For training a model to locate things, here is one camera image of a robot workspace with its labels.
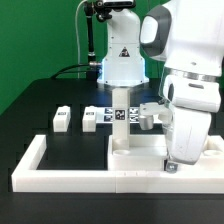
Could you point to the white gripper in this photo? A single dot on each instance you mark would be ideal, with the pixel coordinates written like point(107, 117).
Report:
point(185, 136)

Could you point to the white desk top tray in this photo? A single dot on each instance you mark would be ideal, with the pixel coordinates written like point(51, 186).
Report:
point(149, 152)

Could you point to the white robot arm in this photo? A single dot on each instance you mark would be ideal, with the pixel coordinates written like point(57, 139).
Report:
point(188, 37)

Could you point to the marker tag plate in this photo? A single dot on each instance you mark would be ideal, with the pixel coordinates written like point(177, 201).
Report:
point(108, 115)

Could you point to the white U-shaped fence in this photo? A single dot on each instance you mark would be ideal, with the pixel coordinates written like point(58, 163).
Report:
point(27, 177)

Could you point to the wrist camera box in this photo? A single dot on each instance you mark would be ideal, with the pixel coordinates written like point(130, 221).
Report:
point(148, 111)

